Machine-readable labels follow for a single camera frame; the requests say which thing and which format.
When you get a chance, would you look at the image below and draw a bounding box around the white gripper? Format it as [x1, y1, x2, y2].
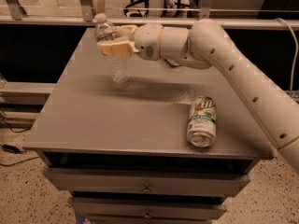
[97, 23, 163, 61]

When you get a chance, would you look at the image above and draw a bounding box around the clear plastic water bottle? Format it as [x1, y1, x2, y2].
[94, 13, 129, 83]

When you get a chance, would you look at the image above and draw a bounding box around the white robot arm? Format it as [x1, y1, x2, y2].
[94, 19, 299, 172]

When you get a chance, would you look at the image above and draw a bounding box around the black office chair base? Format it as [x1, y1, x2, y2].
[123, 0, 190, 18]

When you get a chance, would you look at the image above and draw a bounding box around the green 7up soda can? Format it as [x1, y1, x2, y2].
[187, 96, 217, 147]

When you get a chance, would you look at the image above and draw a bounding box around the grey drawer cabinet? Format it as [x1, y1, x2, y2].
[24, 30, 273, 224]

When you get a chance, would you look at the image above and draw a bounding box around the metal railing with glass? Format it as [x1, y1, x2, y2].
[0, 0, 299, 29]

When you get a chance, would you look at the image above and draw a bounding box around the upper grey drawer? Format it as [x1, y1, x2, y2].
[44, 168, 249, 197]

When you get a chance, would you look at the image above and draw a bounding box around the grey drawer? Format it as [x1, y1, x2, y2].
[68, 198, 226, 220]
[44, 168, 249, 197]

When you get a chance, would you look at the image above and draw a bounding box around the lower grey drawer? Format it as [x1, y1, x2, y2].
[68, 198, 226, 220]

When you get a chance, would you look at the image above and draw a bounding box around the grey cable on right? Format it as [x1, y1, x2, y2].
[275, 17, 299, 99]

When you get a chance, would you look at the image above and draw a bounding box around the black power adapter with cable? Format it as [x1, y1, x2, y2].
[0, 121, 40, 168]

